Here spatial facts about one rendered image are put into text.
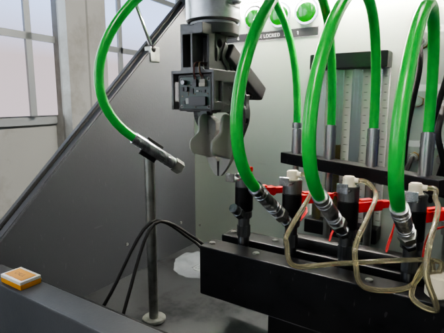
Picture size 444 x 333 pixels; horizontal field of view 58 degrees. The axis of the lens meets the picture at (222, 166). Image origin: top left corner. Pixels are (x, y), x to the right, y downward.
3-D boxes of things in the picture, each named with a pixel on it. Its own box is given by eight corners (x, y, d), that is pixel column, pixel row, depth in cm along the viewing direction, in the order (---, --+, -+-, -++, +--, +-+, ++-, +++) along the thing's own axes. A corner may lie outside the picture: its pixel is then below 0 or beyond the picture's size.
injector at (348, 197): (322, 341, 54) (329, 189, 50) (333, 324, 58) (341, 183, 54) (343, 348, 52) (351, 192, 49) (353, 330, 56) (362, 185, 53)
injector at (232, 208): (223, 307, 62) (223, 176, 59) (240, 295, 67) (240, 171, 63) (238, 312, 61) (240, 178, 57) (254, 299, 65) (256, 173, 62)
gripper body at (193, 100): (170, 114, 55) (168, 23, 53) (206, 113, 62) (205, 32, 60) (215, 115, 51) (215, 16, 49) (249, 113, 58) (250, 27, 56)
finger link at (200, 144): (183, 178, 58) (182, 113, 56) (207, 172, 62) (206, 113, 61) (200, 180, 56) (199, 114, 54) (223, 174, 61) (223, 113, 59)
